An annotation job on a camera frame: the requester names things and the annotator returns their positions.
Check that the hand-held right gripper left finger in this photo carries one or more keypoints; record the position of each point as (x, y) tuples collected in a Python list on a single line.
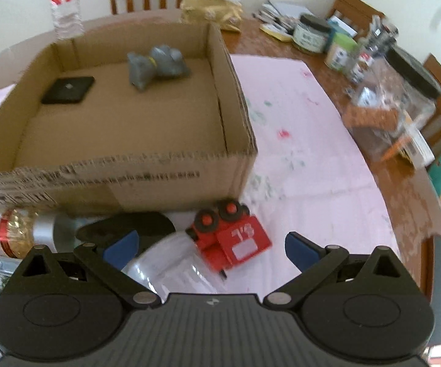
[(123, 250)]

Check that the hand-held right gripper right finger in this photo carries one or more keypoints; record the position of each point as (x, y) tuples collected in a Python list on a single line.
[(300, 252)]

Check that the clear plastic cup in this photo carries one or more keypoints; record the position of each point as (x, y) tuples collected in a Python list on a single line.
[(174, 265)]

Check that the red toy fire truck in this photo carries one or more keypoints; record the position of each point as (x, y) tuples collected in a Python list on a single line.
[(239, 244)]

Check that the capsule bottle with silver cap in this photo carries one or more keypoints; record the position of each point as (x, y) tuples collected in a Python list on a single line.
[(18, 229)]

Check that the cardboard box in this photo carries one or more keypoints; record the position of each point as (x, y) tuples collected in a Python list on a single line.
[(128, 130)]

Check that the pink floral tablecloth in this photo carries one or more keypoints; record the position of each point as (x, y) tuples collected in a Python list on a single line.
[(300, 179)]

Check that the black square flat object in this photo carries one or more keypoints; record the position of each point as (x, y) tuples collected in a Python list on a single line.
[(67, 90)]

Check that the large clear jar black lid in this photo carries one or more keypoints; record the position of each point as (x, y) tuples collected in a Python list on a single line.
[(396, 95)]

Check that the grey elephant toy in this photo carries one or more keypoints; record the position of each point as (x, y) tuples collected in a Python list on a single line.
[(159, 65)]

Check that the jar with green lid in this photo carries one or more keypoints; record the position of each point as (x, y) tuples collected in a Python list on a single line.
[(340, 51)]

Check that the glass jar with dark lid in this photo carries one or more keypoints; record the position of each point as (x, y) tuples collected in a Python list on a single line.
[(311, 34)]

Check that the clear holder with pens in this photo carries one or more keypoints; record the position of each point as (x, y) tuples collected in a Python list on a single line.
[(375, 46)]

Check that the pile of papers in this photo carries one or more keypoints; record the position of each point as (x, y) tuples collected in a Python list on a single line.
[(281, 19)]

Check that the clear plastic water bottle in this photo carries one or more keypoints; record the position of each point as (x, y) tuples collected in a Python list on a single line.
[(65, 7)]

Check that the gold foil bag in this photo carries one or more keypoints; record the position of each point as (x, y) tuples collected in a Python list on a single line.
[(212, 13)]

